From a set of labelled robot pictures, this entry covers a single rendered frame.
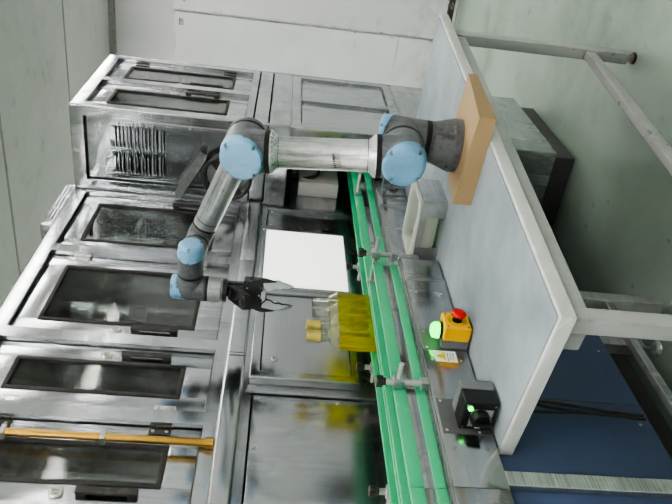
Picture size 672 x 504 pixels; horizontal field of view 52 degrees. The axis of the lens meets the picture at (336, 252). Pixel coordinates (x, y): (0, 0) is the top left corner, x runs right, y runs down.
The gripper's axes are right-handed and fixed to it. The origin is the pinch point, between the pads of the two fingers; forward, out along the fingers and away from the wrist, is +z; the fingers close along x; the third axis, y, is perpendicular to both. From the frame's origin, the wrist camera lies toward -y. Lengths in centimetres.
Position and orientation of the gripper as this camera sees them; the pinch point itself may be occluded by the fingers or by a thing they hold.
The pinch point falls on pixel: (288, 297)
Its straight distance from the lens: 210.8
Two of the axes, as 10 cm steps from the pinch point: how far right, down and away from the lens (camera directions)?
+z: 9.9, 0.8, 1.0
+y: -0.8, -2.2, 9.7
